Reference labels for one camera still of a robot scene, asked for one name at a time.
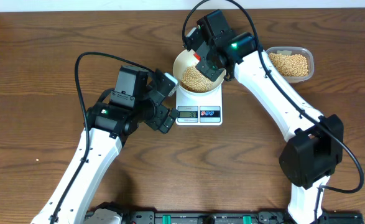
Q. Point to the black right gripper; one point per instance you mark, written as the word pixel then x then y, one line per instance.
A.
pixel 203 66

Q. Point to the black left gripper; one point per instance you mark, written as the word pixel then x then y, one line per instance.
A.
pixel 160 112

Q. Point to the red plastic measuring scoop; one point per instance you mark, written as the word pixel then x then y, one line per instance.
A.
pixel 197 56

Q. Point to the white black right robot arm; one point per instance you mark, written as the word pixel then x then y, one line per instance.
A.
pixel 313 148

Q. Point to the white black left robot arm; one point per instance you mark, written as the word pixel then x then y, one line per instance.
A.
pixel 137 98

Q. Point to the soybeans in bowl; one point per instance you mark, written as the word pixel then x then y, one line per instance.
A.
pixel 193 80

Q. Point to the cream ceramic bowl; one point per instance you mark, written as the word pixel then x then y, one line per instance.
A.
pixel 186 59

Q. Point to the white digital kitchen scale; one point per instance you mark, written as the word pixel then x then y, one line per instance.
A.
pixel 199 109

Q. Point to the soybeans in container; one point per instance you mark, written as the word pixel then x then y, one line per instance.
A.
pixel 290 65

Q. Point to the clear plastic container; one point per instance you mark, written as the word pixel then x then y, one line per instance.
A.
pixel 292 51

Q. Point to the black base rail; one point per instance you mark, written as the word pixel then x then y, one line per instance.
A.
pixel 113 213

